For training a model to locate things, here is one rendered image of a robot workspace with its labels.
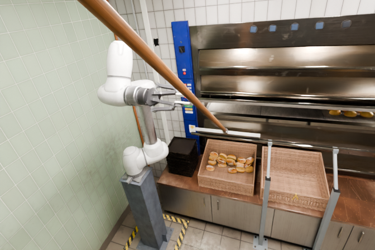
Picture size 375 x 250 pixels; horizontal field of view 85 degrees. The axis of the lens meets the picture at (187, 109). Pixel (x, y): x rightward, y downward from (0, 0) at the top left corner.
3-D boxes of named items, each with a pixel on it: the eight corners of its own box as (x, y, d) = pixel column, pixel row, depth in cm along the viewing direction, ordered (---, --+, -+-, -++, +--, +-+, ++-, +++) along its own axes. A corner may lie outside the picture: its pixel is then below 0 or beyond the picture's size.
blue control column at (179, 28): (219, 116, 448) (215, 6, 347) (226, 116, 443) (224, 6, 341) (192, 185, 290) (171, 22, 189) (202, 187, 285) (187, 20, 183)
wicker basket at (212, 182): (208, 155, 255) (207, 138, 242) (255, 163, 237) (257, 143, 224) (197, 186, 216) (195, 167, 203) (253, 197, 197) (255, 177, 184)
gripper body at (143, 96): (147, 89, 94) (165, 90, 90) (143, 107, 92) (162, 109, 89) (138, 83, 87) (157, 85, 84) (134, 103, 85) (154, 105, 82)
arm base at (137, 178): (119, 182, 176) (117, 178, 173) (133, 164, 194) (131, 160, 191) (136, 187, 169) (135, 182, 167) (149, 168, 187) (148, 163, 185)
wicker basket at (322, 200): (260, 164, 235) (261, 144, 222) (316, 172, 217) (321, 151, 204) (259, 200, 195) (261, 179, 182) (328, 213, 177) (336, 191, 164)
